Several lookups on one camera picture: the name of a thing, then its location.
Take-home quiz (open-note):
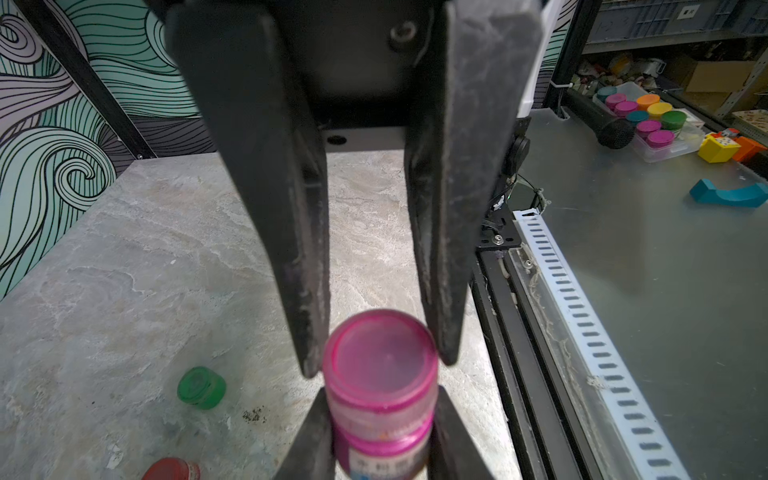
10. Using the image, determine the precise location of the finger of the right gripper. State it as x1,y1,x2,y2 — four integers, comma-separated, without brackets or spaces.
165,4,330,378
404,1,543,366

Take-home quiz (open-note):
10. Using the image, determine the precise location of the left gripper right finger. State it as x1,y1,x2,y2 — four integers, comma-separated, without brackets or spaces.
427,386,493,480

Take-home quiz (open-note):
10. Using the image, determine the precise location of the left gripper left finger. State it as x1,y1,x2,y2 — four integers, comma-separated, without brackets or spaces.
273,388,334,480

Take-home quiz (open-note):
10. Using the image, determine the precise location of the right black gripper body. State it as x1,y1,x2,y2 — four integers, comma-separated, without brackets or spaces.
265,1,447,152

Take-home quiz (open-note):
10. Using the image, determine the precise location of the purple jar lid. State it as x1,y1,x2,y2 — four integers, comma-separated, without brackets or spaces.
322,309,439,442

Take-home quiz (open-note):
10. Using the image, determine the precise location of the green paint jar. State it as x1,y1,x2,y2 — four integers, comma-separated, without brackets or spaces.
176,366,227,410

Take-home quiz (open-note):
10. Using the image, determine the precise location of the red paint jar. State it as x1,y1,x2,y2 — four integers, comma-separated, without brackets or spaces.
142,457,201,480

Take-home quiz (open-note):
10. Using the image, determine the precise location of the purple paint jar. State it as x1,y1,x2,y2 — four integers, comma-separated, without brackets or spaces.
333,426,432,479

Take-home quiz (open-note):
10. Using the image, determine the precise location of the clear box of paint jars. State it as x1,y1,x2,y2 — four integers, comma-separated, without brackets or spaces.
592,83,705,163

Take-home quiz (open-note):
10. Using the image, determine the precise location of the grey storage crate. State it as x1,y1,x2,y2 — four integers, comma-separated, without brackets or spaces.
588,0,767,43

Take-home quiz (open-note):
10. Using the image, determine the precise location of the teal arch block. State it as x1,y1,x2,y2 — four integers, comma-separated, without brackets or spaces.
689,179,768,208

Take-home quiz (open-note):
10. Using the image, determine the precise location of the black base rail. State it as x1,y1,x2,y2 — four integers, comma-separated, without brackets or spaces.
470,209,602,479

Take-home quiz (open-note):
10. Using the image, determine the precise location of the white slotted cable duct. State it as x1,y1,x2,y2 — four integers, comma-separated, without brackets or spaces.
512,209,688,479

